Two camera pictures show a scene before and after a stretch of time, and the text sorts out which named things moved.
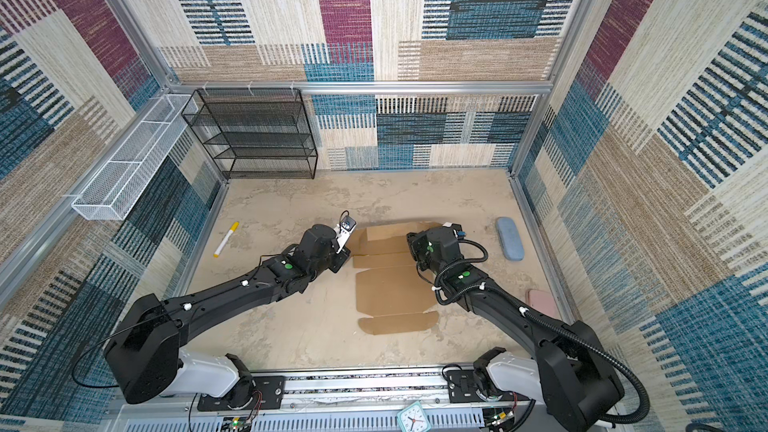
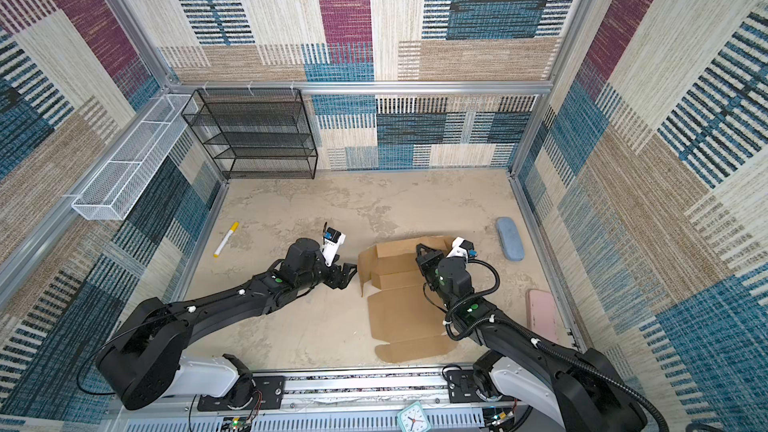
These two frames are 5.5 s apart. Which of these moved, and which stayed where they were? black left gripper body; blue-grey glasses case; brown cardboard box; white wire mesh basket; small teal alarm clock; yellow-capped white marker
Moved: brown cardboard box; black left gripper body
Stayed: white wire mesh basket; yellow-capped white marker; small teal alarm clock; blue-grey glasses case
